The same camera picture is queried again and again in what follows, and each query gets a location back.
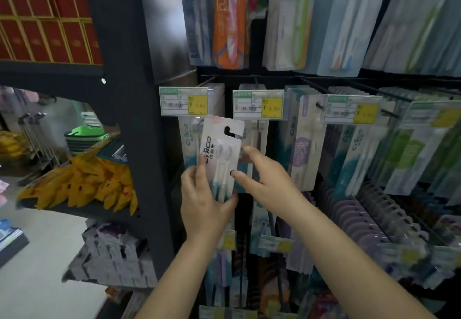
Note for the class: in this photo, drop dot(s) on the person's left hand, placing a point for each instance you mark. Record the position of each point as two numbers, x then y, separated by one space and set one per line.
201 214

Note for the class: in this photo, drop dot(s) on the person's right hand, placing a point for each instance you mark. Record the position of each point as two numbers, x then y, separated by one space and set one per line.
273 189

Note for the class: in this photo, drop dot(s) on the person's left thumb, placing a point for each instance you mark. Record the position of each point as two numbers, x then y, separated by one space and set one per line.
231 203

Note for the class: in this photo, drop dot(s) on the person's right thumb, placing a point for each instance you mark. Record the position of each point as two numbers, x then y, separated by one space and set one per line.
245 180

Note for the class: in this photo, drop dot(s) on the white twin toothbrush packet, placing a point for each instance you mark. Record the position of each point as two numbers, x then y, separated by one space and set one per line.
221 142

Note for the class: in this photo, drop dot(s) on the person's right forearm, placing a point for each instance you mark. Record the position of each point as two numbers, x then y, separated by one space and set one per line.
353 268

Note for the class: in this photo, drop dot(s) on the person's left forearm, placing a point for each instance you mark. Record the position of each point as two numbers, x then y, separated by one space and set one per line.
180 282

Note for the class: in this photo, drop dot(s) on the small lower price tag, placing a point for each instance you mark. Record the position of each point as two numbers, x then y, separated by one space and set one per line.
275 244
403 255
228 242

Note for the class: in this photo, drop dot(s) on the row of clear toothbrush packets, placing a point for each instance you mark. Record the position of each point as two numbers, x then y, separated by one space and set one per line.
257 135

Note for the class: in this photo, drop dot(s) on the row of purple label packets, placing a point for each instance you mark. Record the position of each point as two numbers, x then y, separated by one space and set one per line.
302 149

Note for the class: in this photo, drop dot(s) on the row of white teal toothbrush packets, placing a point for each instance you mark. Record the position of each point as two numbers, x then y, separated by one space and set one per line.
189 139

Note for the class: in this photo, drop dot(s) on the green yellow price tag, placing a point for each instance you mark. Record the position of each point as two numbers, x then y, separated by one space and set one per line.
432 115
345 109
180 101
252 104

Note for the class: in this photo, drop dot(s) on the row of dark teal packets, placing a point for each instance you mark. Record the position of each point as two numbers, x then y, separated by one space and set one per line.
351 157

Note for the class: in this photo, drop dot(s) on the row of lilac packets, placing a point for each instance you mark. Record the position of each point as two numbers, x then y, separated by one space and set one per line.
367 221

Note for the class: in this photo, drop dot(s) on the dark grey shelf upright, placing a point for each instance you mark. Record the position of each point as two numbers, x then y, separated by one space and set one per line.
133 113

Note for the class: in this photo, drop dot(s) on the pile of white grey packets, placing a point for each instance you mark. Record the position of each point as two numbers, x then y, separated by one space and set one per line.
111 257

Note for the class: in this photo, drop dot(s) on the pile of yellow packets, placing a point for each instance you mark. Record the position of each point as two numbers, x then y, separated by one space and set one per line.
90 182

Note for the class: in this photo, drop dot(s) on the orange toothbrush packet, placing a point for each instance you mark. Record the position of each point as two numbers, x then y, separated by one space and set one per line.
230 20

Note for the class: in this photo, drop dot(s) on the stack of green baskets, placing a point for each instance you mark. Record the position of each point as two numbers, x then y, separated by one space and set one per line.
84 137

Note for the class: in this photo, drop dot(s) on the row of green-white toothbrush packets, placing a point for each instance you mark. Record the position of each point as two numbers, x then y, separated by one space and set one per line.
288 23

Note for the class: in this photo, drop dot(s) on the row of green label packets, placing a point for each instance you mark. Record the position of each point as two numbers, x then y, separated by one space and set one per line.
414 157

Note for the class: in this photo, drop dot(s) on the row of pale blue toothbrush packets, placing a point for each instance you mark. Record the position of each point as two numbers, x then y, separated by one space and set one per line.
345 23

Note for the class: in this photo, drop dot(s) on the metal rack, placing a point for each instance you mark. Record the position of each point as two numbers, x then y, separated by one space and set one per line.
36 135

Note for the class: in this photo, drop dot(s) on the blue box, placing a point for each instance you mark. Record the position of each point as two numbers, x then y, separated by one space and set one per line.
10 238

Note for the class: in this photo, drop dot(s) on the heap of yellow goods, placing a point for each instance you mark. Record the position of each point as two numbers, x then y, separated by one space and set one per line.
10 146

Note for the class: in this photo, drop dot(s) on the row of grey-green toothbrush packets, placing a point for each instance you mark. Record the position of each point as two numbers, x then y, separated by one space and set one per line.
417 27

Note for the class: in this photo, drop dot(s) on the stack of red boxes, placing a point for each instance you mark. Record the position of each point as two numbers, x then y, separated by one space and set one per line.
46 16

